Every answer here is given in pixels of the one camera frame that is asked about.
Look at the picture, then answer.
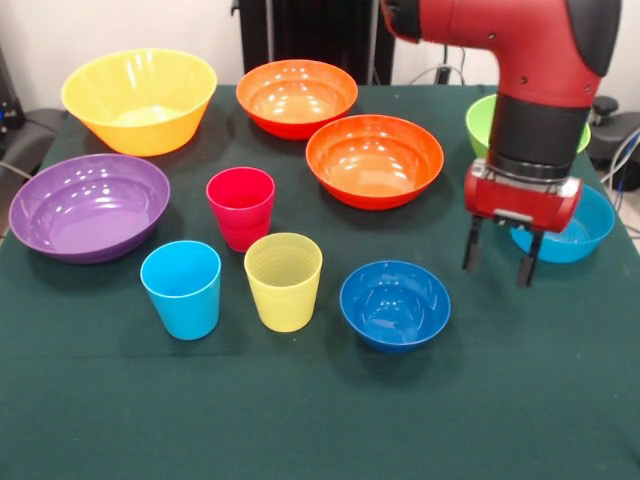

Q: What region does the black chair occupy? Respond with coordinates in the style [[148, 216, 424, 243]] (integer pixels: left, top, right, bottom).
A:
[[0, 107, 68, 181]]

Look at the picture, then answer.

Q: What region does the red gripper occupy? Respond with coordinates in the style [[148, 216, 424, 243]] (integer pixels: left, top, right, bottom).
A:
[[461, 159, 584, 288]]

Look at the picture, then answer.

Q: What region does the orange bowl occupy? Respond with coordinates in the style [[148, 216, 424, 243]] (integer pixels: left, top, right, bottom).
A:
[[235, 58, 359, 141], [305, 114, 446, 210]]

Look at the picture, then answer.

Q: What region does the grey blue cable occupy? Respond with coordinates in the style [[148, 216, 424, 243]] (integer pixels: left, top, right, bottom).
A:
[[599, 127, 640, 194]]

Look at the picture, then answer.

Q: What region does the light green bowl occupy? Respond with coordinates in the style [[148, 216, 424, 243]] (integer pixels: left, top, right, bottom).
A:
[[465, 93, 592, 159]]

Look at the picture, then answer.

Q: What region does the dark blue bowl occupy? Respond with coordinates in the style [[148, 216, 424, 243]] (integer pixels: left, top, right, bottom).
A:
[[339, 259, 452, 356]]

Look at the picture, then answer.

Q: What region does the red cup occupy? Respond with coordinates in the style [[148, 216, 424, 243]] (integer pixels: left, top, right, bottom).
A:
[[205, 166, 277, 253]]

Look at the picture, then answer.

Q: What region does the dark green tablecloth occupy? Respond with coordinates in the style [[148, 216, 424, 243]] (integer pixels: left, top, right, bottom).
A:
[[0, 83, 640, 480]]

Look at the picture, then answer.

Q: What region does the black knob clamp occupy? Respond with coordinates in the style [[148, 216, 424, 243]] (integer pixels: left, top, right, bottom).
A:
[[591, 95, 620, 131]]

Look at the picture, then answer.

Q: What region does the light blue cup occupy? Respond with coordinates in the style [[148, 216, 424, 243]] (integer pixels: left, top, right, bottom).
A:
[[139, 240, 223, 342]]

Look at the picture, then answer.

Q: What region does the purple bowl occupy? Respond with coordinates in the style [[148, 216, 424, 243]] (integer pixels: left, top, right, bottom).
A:
[[8, 152, 172, 265]]

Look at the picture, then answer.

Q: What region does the black rounded base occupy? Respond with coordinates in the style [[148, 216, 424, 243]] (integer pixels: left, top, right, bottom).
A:
[[585, 112, 640, 174]]

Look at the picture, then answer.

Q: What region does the large yellow bowl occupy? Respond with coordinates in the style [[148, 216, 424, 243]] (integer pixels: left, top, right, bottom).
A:
[[60, 47, 219, 158]]

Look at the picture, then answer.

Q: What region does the light blue bowl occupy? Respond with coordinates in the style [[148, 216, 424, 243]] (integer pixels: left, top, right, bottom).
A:
[[509, 183, 616, 264]]

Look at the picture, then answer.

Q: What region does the yellow-green cup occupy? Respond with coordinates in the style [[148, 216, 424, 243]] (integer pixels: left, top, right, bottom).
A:
[[243, 232, 324, 334]]

